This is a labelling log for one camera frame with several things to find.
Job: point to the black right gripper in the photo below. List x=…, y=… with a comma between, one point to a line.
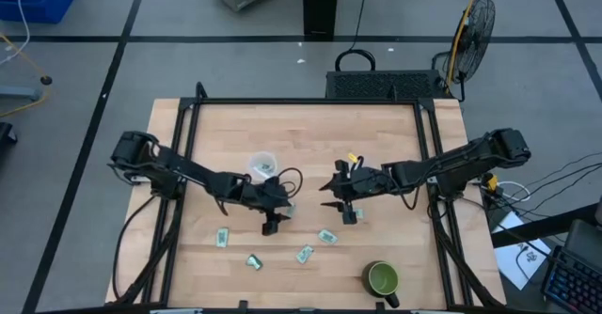
x=369, y=182

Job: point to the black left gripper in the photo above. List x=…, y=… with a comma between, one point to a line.
x=258, y=194

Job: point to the banknote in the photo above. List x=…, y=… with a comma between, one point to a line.
x=290, y=209
x=265, y=167

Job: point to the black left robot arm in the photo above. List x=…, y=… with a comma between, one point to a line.
x=188, y=170

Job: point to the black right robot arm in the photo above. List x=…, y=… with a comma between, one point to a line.
x=451, y=161

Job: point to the clear round plastic container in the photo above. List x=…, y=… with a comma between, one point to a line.
x=256, y=156

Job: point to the green ceramic mug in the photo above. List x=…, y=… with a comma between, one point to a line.
x=381, y=281

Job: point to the yellow plug connector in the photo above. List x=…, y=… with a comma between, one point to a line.
x=491, y=182

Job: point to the white printed paper sheet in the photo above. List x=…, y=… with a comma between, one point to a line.
x=512, y=257

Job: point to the black upright box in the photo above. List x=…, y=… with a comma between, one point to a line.
x=320, y=8

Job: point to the black metal beam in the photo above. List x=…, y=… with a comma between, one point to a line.
x=541, y=227

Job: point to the black floor fan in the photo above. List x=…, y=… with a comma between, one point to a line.
x=475, y=32

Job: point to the black backlit keyboard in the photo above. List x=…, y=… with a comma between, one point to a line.
x=574, y=281

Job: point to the black flat case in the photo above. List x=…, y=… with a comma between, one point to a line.
x=585, y=239

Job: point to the black round floor puck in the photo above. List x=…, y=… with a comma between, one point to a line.
x=45, y=80

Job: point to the black equipment foot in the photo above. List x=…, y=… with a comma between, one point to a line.
x=7, y=133

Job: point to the black aluminium table frame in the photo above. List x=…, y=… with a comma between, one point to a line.
x=301, y=101

